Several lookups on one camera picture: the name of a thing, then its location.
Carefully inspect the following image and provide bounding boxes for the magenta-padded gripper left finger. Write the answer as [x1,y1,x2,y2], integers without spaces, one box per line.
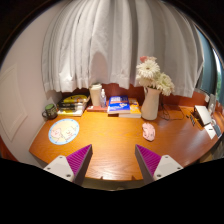
[43,143,94,186]

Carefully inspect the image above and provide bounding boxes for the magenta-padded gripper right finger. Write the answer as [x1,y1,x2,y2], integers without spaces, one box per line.
[134,143,184,186]

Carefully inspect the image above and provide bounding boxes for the pink computer mouse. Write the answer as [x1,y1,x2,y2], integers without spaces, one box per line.
[141,122,157,142]

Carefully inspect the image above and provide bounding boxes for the round blue-rimmed mouse pad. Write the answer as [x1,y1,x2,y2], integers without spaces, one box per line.
[48,118,81,146]

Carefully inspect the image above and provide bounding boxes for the orange book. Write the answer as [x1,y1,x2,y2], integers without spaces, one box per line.
[118,97,142,119]

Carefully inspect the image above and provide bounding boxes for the red-brown book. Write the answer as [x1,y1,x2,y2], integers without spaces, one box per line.
[86,105,109,113]

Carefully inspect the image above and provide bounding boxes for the dark mug green inside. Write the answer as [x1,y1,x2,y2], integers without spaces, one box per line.
[41,103,59,121]

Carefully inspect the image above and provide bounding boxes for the white ceramic vase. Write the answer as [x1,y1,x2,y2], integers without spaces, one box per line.
[140,86,162,121]

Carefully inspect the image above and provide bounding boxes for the clear spray bottle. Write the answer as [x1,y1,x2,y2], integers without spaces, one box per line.
[99,88,108,108]

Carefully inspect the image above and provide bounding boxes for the cream tumbler with lid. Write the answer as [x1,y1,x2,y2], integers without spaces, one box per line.
[88,83,103,108]

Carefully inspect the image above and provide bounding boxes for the white desk device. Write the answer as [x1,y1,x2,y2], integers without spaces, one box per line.
[193,104,213,127]

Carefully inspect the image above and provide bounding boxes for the white and pink flowers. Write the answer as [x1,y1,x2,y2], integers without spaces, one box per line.
[135,55,176,97]

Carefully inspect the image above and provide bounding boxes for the white curtain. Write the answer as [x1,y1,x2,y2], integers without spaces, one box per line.
[41,0,205,98]

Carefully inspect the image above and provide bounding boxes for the black cable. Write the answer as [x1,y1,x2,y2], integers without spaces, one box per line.
[157,99,186,122]

